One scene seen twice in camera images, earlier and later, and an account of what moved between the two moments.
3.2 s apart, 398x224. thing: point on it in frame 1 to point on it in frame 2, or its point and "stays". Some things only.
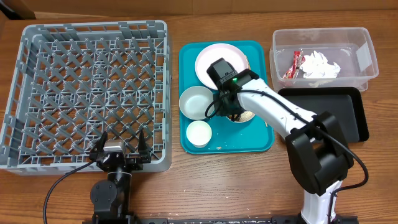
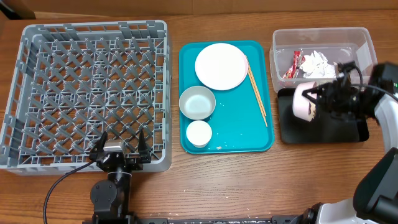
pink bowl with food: (242, 117) to (303, 107)
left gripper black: (137, 164) stays
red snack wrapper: (298, 59) stays
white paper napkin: (315, 65) stays
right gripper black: (230, 110) to (325, 100)
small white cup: (199, 134) stays
